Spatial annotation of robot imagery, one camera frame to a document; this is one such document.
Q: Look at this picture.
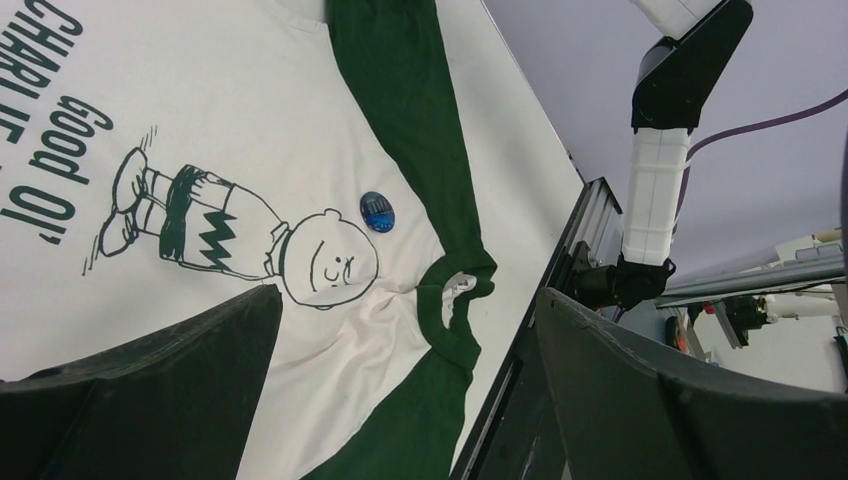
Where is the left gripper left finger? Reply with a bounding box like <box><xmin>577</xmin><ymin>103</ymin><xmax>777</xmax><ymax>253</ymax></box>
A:
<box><xmin>1</xmin><ymin>285</ymin><xmax>283</xmax><ymax>479</ymax></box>

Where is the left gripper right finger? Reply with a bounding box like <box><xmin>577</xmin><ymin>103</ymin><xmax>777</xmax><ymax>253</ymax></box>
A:
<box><xmin>535</xmin><ymin>288</ymin><xmax>847</xmax><ymax>479</ymax></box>

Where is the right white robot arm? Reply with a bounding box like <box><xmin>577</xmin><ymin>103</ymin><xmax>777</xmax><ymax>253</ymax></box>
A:
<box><xmin>574</xmin><ymin>1</ymin><xmax>753</xmax><ymax>310</ymax></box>

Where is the white and green t-shirt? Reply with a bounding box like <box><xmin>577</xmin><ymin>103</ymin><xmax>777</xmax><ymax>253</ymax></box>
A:
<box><xmin>1</xmin><ymin>1</ymin><xmax>497</xmax><ymax>479</ymax></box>

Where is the round blue pin badge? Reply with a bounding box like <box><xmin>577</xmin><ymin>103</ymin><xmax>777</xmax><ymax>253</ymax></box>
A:
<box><xmin>359</xmin><ymin>191</ymin><xmax>396</xmax><ymax>233</ymax></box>

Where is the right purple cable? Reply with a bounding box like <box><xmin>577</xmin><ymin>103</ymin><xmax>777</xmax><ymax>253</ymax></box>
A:
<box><xmin>672</xmin><ymin>86</ymin><xmax>848</xmax><ymax>233</ymax></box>

